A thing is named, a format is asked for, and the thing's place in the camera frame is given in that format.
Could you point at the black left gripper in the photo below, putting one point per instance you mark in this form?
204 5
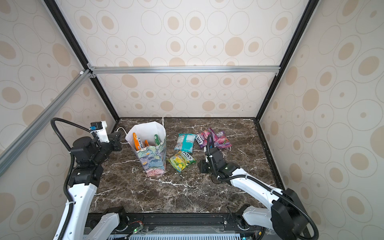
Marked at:
115 139

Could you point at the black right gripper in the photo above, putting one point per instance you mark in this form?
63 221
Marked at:
202 164

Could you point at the orange snack packet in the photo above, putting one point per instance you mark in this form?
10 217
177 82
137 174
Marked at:
137 142

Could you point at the yellow green snack packet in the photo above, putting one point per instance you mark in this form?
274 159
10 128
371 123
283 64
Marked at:
181 160

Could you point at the white floral paper bag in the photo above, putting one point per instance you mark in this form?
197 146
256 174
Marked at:
152 158

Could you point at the teal snack packet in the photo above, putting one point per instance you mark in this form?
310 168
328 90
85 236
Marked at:
185 143

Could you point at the green Fox's spring tea packet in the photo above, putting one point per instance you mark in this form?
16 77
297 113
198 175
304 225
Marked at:
157 140

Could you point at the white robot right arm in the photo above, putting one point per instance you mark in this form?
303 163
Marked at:
264 195

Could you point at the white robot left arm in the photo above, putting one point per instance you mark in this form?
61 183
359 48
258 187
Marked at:
82 182

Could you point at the pink candy packet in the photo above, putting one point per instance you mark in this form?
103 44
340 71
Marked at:
222 142

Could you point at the purple Fox's candy packet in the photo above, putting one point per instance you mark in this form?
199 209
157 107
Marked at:
202 137

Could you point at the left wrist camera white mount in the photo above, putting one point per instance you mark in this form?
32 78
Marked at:
99 129

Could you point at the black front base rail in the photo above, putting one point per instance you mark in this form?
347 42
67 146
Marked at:
177 225

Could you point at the silver rear aluminium rail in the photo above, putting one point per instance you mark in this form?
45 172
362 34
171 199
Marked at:
186 70

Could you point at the silver aluminium rail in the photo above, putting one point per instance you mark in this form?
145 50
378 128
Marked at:
186 70
25 138

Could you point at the silver left aluminium rail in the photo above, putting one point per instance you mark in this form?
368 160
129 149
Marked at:
25 138

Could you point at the black left corner post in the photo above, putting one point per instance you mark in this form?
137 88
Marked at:
62 23

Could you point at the black corner post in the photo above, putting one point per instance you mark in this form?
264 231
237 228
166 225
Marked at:
302 25
62 23

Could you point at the black right corner post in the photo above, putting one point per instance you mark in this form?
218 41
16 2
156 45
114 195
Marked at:
302 25

